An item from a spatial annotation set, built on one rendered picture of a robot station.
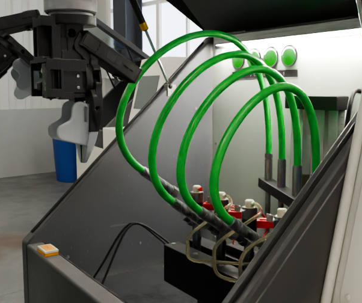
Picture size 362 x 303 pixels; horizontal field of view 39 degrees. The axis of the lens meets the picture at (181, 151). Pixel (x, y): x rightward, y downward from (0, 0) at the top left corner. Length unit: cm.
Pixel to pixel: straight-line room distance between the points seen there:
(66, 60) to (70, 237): 64
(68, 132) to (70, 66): 9
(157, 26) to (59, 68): 657
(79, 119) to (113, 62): 10
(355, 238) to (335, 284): 8
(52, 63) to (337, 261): 49
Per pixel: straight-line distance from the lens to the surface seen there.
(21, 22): 103
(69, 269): 105
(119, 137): 93
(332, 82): 114
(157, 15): 729
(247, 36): 129
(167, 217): 139
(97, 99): 73
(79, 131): 74
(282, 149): 106
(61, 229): 126
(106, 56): 76
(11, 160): 792
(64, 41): 75
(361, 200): 76
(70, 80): 73
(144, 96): 416
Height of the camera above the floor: 131
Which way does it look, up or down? 7 degrees down
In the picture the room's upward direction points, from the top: straight up
